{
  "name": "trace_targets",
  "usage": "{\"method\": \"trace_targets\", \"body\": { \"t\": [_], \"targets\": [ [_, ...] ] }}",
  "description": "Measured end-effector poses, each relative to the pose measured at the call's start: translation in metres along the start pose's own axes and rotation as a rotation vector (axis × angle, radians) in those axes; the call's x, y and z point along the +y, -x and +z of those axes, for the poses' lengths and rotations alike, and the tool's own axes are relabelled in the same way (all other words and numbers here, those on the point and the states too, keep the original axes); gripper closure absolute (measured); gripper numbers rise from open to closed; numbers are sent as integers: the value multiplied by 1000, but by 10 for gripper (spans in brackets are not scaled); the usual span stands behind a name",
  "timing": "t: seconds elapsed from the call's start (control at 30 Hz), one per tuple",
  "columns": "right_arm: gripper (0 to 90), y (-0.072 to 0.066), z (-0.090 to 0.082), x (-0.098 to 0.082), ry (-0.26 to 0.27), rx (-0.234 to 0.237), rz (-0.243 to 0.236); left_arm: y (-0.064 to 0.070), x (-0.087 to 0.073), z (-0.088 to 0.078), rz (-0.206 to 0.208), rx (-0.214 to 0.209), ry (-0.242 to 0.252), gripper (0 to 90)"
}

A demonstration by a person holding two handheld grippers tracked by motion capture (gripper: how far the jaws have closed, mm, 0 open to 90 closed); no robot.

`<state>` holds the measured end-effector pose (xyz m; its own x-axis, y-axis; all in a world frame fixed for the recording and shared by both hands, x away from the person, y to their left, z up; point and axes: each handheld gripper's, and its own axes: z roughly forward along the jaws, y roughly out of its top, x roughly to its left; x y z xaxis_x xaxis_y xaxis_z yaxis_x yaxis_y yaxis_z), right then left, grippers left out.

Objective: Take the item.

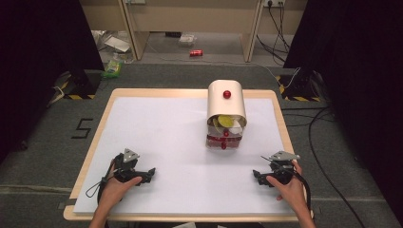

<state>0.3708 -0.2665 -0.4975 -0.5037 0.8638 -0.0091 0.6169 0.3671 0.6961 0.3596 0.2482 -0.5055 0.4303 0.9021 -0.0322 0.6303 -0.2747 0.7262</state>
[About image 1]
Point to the black stand base striped tape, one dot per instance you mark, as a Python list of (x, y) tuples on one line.
[(82, 85), (297, 87)]

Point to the yellow-green flat piece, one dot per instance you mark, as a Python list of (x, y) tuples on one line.
[(225, 120)]

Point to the white table mat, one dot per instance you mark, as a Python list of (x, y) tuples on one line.
[(177, 158)]

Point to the person's left hand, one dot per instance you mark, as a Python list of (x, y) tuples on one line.
[(114, 191)]

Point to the white flat piece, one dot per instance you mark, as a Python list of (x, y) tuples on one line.
[(236, 129)]

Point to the black curtain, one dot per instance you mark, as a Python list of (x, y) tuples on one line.
[(38, 63), (355, 79)]

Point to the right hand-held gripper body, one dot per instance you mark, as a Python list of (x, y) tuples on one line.
[(282, 171)]

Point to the green packet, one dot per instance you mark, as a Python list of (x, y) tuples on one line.
[(111, 70)]

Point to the red can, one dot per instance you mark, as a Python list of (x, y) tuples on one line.
[(196, 53)]

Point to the person's right hand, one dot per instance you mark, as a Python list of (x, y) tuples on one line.
[(293, 193)]

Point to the beige desk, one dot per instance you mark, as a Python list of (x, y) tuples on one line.
[(196, 15)]

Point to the white wall socket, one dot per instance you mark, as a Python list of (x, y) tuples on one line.
[(274, 3)]

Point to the clear plastic packaging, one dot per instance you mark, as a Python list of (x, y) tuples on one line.
[(187, 40)]

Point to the white paper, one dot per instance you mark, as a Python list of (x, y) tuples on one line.
[(185, 225)]

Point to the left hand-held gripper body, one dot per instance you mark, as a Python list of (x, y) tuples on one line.
[(126, 166)]

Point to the beige cylindrical mailbox container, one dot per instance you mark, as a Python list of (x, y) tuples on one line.
[(226, 104)]

